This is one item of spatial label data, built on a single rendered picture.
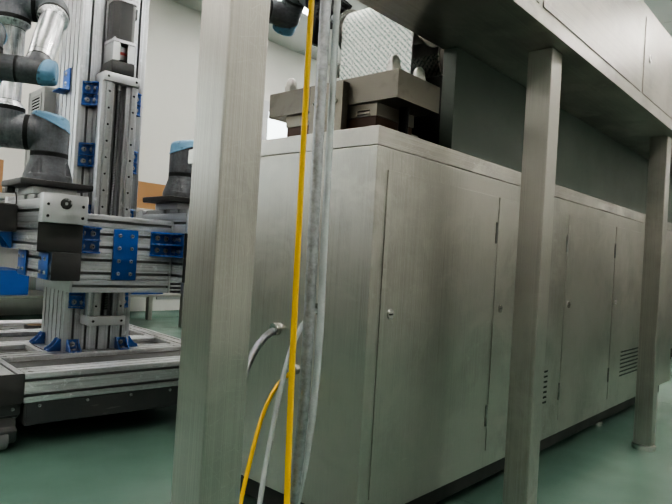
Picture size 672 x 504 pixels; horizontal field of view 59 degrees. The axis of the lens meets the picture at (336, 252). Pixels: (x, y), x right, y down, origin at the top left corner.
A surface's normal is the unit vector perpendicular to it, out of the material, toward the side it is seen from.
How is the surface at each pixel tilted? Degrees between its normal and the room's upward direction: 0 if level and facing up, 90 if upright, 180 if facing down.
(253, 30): 90
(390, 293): 90
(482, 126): 90
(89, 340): 90
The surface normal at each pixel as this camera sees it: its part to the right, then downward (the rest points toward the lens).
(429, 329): 0.74, 0.04
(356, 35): -0.67, -0.04
